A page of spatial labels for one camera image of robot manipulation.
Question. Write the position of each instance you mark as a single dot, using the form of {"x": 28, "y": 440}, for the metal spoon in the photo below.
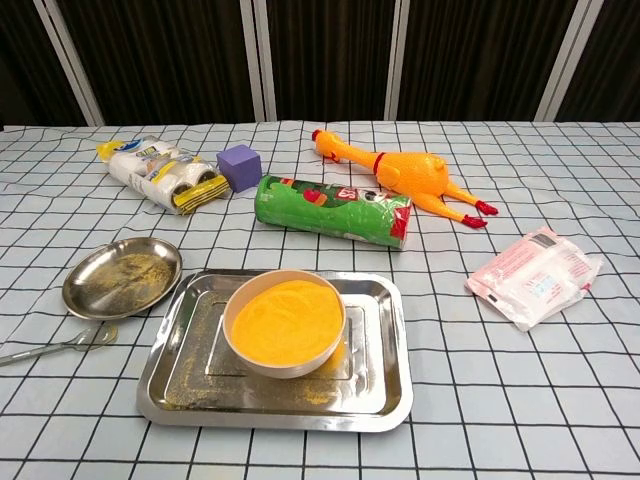
{"x": 40, "y": 353}

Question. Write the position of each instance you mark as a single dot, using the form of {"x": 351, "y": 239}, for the orange-yellow powder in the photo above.
{"x": 285, "y": 320}

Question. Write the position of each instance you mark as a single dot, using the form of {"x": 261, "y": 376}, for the white bowl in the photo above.
{"x": 280, "y": 371}

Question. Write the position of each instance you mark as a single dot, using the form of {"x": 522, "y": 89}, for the rectangular steel tray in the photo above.
{"x": 370, "y": 400}

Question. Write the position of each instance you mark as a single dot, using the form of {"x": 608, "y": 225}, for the green chips can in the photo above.
{"x": 330, "y": 215}

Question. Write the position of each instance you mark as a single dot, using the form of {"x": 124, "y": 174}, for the purple cube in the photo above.
{"x": 240, "y": 167}

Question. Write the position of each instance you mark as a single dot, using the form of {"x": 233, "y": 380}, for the orange rubber chicken toy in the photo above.
{"x": 410, "y": 172}

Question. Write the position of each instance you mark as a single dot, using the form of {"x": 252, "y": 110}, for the pack of white rolls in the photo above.
{"x": 150, "y": 170}

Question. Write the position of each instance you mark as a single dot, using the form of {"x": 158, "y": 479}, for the black folding partition screen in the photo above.
{"x": 325, "y": 50}

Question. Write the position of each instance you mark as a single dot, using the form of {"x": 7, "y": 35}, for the round steel plate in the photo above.
{"x": 120, "y": 280}

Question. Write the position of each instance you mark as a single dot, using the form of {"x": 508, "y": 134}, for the pink white pouch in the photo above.
{"x": 535, "y": 280}

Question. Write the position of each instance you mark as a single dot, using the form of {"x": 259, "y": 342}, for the checkered tablecloth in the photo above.
{"x": 500, "y": 400}

